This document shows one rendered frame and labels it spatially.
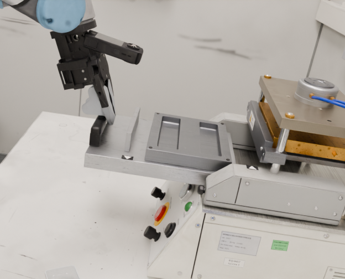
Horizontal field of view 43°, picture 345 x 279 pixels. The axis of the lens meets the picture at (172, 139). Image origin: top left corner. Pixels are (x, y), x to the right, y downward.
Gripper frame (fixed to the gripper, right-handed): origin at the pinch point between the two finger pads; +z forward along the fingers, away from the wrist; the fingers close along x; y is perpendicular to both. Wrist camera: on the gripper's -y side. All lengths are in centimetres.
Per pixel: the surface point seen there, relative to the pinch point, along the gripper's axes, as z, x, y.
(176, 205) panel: 20.4, 3.9, -9.3
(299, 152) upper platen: 9.3, 10.1, -35.1
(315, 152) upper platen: 9.9, 10.1, -38.1
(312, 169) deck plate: 22.8, -6.6, -40.5
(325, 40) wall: 26, -138, -78
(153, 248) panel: 26.1, 10.4, -3.7
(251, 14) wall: 8, -146, -45
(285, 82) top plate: 2.3, -10.6, -37.1
